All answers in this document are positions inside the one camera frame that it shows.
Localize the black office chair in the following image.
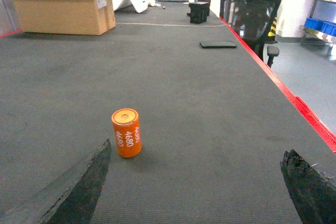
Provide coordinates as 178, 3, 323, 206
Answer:
219, 0, 281, 60

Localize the black smartphone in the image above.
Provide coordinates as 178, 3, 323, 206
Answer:
200, 41, 237, 49

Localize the steel shelf rack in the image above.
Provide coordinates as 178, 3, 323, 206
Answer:
300, 0, 335, 57

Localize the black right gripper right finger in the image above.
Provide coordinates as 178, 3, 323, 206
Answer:
280, 150, 335, 223

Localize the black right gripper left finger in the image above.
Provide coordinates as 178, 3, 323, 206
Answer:
1, 140, 112, 223

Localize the orange 4680 cylinder cap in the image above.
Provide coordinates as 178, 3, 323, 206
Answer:
111, 108, 142, 158

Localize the large cardboard box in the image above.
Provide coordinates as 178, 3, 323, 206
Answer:
13, 0, 116, 35

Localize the black desk organizer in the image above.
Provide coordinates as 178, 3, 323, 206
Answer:
187, 0, 211, 24

